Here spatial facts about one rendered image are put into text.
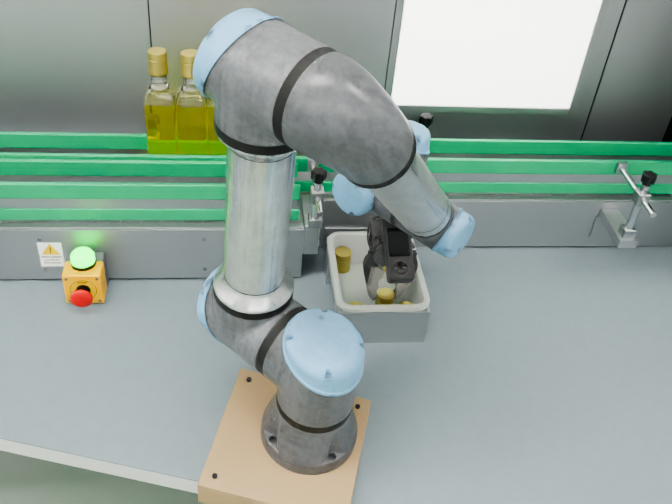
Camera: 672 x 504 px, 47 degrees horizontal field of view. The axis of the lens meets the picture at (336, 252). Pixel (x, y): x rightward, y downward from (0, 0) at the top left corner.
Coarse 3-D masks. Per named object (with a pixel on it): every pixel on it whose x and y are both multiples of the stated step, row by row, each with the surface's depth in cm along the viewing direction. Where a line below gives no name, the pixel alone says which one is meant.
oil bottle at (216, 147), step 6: (210, 102) 145; (210, 108) 145; (210, 114) 146; (210, 120) 147; (210, 126) 148; (210, 132) 148; (210, 138) 149; (216, 138) 149; (210, 144) 150; (216, 144) 150; (222, 144) 150; (210, 150) 151; (216, 150) 151; (222, 150) 151
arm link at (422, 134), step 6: (408, 120) 129; (414, 126) 127; (420, 126) 127; (414, 132) 126; (420, 132) 126; (426, 132) 126; (420, 138) 125; (426, 138) 126; (420, 144) 125; (426, 144) 126; (420, 150) 126; (426, 150) 127; (420, 156) 126; (426, 156) 128; (426, 162) 129
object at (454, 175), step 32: (192, 160) 150; (224, 160) 151; (448, 160) 157; (480, 160) 157; (512, 160) 158; (544, 160) 159; (576, 160) 160; (608, 160) 161; (640, 160) 162; (448, 192) 162; (480, 192) 162; (512, 192) 163; (544, 192) 164; (576, 192) 165; (608, 192) 166
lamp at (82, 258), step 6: (72, 252) 143; (78, 252) 143; (84, 252) 143; (90, 252) 143; (72, 258) 142; (78, 258) 142; (84, 258) 142; (90, 258) 143; (72, 264) 143; (78, 264) 142; (84, 264) 142; (90, 264) 143; (78, 270) 143; (84, 270) 143
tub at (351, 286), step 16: (336, 240) 156; (352, 240) 156; (352, 256) 159; (336, 272) 146; (352, 272) 158; (384, 272) 158; (416, 272) 149; (336, 288) 143; (352, 288) 154; (416, 288) 148; (368, 304) 151; (400, 304) 141; (416, 304) 141
